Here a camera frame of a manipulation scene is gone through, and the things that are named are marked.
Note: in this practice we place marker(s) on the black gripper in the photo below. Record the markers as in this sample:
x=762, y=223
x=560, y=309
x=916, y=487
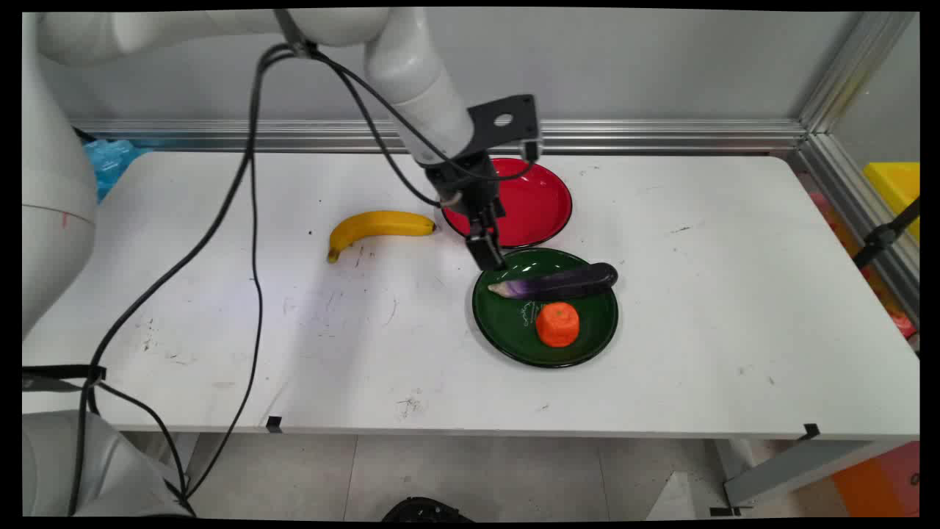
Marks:
x=464, y=180

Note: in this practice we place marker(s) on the dark purple eggplant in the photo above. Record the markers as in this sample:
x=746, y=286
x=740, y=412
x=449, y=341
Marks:
x=565, y=281

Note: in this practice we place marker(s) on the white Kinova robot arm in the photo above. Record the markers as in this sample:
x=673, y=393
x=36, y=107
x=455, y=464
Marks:
x=411, y=66

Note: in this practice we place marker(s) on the red round plate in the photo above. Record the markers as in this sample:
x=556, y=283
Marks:
x=536, y=202

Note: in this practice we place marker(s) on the green round plate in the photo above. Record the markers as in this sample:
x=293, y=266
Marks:
x=514, y=319

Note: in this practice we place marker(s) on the orange mandarin fruit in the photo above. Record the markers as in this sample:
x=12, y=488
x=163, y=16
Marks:
x=557, y=324

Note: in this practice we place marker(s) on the yellow banana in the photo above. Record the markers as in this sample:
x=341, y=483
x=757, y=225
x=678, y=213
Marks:
x=374, y=224

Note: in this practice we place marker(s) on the black round floor object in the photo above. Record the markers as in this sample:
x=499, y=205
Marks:
x=426, y=510

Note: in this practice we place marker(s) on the black tape marker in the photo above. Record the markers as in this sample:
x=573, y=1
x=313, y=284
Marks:
x=274, y=424
x=811, y=431

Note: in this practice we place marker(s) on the blue plastic bag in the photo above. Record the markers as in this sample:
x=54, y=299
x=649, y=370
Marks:
x=110, y=165

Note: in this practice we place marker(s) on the grey table leg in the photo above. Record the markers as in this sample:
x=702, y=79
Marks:
x=800, y=470

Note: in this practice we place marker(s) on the black stand clamp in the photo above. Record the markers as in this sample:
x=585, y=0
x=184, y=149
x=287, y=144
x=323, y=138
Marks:
x=881, y=239

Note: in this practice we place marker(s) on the yellow plastic box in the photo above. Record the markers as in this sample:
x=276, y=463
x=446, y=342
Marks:
x=896, y=187

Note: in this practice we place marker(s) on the orange box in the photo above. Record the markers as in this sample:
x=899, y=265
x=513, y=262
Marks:
x=877, y=481

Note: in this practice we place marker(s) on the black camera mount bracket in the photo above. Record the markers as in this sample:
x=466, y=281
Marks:
x=507, y=121

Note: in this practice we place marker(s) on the horizontal aluminium frame rail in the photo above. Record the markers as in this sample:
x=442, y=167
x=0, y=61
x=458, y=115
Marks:
x=661, y=136

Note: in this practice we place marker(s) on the angled aluminium frame rail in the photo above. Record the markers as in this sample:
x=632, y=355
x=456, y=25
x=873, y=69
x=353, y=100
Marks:
x=852, y=147

